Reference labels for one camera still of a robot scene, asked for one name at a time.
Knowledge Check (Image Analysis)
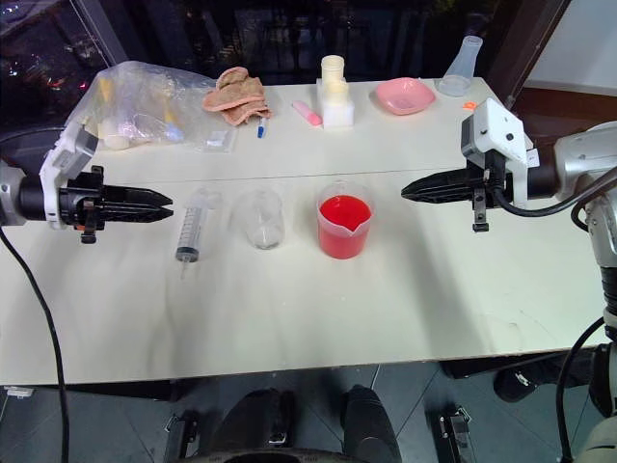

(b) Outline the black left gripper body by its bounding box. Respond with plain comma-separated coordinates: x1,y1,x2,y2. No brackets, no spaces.
59,165,110,245

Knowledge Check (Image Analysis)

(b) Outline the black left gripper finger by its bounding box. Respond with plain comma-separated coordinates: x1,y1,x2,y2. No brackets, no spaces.
103,204,175,225
103,185,174,207

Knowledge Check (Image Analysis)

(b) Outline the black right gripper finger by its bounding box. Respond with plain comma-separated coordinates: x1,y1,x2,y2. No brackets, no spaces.
400,186,470,207
408,168,469,192

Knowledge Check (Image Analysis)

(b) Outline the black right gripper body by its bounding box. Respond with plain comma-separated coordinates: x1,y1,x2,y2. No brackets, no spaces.
464,150,508,235

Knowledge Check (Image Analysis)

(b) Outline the clear plastic syringe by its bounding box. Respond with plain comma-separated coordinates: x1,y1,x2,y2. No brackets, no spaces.
174,187,224,282

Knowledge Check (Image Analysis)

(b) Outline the beaker with red liquid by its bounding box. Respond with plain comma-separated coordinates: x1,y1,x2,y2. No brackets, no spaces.
314,178,377,262

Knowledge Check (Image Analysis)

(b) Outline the clear beaker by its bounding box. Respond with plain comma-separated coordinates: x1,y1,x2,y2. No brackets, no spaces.
230,186,287,251

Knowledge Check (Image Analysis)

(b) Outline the pink plastic dish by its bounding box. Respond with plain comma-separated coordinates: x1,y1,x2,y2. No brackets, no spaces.
369,78,438,118

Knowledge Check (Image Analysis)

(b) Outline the small clear plastic packet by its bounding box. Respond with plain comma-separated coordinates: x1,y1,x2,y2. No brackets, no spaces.
194,126,239,156

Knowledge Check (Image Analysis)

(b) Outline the clear plastic bag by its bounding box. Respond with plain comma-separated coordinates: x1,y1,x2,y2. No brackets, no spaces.
64,61,219,147

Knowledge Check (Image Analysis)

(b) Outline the clear conical flask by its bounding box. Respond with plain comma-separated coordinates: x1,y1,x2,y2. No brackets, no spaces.
435,35,484,98

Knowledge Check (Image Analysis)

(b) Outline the white foam block stand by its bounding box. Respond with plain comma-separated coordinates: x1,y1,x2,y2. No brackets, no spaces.
315,79,357,131

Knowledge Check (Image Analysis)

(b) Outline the brown crumpled towel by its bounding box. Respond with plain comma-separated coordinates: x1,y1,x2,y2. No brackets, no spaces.
201,67,274,126

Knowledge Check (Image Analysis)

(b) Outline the pink marker pen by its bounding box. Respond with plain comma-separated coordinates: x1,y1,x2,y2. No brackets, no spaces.
290,99,324,129

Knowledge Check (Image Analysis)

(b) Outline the tall cream plastic jar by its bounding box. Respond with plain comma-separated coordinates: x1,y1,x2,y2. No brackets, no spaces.
320,54,349,84

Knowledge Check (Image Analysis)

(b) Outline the black base block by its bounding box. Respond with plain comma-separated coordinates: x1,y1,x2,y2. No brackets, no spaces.
493,344,617,417

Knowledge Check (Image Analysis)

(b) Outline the dark rounded shape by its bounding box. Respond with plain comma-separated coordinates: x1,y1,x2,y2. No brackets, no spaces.
340,384,402,463

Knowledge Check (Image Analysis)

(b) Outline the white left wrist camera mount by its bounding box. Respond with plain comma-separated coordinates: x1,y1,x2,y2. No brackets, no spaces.
38,120,100,231

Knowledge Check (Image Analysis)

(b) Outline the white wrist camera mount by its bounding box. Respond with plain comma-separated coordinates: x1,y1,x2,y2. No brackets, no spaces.
38,120,100,231
460,97,540,206

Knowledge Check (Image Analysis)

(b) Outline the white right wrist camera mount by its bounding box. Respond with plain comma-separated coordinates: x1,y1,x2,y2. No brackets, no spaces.
460,97,540,206

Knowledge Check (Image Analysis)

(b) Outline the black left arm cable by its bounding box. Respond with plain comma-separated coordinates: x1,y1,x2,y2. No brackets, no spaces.
0,225,69,463

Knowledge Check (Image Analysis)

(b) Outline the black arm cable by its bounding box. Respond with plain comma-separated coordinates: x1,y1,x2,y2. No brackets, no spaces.
492,168,617,463
0,225,69,463

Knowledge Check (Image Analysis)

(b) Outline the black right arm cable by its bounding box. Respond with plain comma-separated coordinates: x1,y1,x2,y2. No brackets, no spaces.
492,168,617,463

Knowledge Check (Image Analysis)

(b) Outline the black metal bracket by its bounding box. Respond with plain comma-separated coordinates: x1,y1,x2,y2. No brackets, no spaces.
435,406,472,455
162,408,200,462

